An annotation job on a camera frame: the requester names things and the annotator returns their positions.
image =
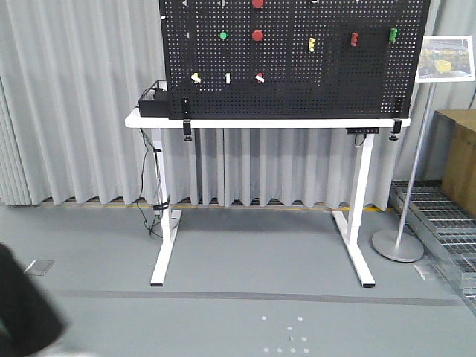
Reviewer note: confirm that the right black clamp bracket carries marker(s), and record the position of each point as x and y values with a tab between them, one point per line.
397	121

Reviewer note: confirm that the metal grating platform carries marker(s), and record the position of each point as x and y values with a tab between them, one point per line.
447	233

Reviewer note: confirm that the cardboard box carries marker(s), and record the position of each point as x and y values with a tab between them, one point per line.
459	176

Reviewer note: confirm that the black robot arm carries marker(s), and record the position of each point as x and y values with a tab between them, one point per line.
29	323

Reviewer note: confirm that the left black clamp bracket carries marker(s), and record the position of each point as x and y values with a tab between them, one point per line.
187	130

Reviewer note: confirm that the grey curtain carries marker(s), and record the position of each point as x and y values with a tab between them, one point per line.
71	71

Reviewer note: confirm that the black open box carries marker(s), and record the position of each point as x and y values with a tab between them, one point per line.
154	102

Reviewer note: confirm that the yellow toggle switch upper row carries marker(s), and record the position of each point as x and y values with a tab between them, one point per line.
311	44

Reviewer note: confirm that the upper red push button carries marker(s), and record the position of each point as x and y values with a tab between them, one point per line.
257	3

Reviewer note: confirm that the sign stand with picture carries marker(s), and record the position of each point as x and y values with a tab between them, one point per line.
442	59

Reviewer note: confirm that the red push button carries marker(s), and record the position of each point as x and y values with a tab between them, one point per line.
257	3
257	35

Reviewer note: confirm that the lower red push button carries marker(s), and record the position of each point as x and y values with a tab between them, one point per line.
257	35

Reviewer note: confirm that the green toggle switch upper row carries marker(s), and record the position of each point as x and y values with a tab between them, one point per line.
393	35

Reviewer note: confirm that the white standing desk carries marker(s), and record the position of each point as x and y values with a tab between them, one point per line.
348	226

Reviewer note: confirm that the black perforated pegboard panel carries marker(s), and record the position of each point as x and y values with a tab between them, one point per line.
336	81

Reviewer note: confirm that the red toggle switch upper row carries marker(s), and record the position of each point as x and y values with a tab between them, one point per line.
354	39

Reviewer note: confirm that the red white switch lower row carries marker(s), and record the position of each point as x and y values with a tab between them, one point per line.
259	77

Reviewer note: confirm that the black clamp bracket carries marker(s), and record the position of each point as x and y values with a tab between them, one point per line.
187	130
397	121

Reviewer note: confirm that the yellow rocker switch lower row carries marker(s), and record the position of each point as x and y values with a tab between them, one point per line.
195	77

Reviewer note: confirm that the desk control panel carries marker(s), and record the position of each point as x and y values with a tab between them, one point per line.
362	131

